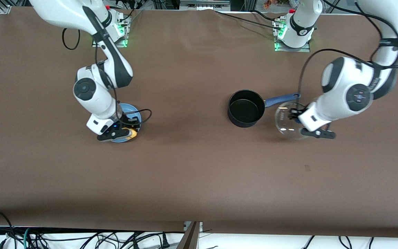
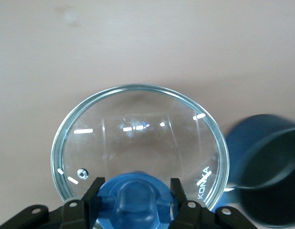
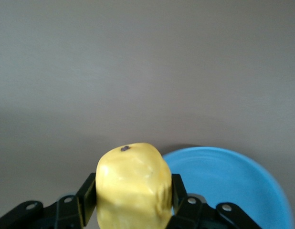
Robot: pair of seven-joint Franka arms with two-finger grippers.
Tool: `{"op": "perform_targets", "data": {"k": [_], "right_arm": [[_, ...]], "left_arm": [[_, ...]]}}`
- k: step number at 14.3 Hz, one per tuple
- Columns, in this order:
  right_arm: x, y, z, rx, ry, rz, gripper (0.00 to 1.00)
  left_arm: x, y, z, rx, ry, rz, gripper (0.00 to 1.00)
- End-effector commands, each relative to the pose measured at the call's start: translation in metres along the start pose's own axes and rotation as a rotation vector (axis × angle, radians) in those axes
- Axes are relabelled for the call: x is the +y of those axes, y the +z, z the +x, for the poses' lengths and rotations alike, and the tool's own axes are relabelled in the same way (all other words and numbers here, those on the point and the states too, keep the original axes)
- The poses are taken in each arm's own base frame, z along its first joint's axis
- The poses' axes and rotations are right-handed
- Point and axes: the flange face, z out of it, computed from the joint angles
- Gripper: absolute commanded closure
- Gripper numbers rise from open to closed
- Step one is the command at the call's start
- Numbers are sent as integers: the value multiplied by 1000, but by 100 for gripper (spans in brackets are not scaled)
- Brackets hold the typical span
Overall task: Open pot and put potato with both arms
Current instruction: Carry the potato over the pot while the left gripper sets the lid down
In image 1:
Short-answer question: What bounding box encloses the blue round plate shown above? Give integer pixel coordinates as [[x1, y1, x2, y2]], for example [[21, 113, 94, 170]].
[[110, 103, 141, 143]]

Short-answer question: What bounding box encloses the black cable on table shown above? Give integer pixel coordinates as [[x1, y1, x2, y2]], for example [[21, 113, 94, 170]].
[[215, 10, 277, 28], [249, 10, 279, 22]]

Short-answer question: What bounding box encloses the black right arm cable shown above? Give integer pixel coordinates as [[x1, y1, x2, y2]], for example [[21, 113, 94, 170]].
[[63, 28, 152, 126]]

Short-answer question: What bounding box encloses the aluminium frame post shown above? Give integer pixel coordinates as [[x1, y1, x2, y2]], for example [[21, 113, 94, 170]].
[[177, 221, 203, 249]]

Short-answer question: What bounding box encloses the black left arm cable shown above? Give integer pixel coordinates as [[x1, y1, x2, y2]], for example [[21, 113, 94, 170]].
[[297, 0, 398, 114]]

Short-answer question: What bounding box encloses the dark blue pot, blue handle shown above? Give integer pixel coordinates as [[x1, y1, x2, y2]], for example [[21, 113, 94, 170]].
[[227, 90, 301, 128]]

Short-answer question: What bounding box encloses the yellow potato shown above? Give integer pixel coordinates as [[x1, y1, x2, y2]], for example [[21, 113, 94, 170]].
[[121, 127, 138, 139]]

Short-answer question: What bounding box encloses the glass lid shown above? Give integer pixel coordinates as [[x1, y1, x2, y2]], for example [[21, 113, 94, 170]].
[[274, 102, 312, 140]]

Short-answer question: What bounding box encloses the grey metal box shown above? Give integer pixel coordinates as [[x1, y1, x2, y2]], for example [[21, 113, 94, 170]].
[[179, 0, 231, 11]]

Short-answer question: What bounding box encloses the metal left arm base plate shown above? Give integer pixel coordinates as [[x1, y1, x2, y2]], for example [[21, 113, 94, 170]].
[[274, 17, 311, 52]]

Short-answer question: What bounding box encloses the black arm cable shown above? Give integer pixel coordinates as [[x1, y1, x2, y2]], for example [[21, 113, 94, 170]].
[[63, 28, 152, 126], [297, 0, 398, 114]]

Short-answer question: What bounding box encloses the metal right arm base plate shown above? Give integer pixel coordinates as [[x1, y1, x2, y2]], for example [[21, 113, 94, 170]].
[[92, 14, 129, 48]]

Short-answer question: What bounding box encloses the brown table cover sheet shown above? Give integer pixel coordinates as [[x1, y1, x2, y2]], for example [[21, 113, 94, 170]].
[[0, 6, 398, 239]]

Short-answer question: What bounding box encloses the black base connector cable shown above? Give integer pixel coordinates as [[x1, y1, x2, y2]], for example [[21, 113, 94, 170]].
[[114, 0, 144, 26]]

